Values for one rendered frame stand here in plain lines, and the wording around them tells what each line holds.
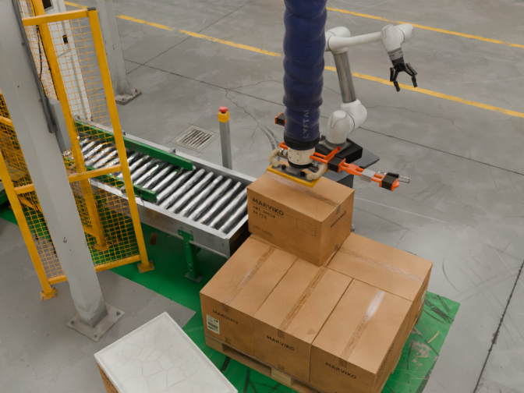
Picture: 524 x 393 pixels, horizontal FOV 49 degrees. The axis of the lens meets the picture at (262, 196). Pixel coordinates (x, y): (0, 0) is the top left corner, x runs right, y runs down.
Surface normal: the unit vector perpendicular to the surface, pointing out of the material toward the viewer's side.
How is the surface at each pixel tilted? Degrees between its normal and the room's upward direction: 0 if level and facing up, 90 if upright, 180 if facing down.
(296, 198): 0
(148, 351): 0
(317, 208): 0
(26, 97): 90
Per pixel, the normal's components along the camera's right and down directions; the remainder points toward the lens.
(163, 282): -0.02, -0.78
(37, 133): 0.86, 0.31
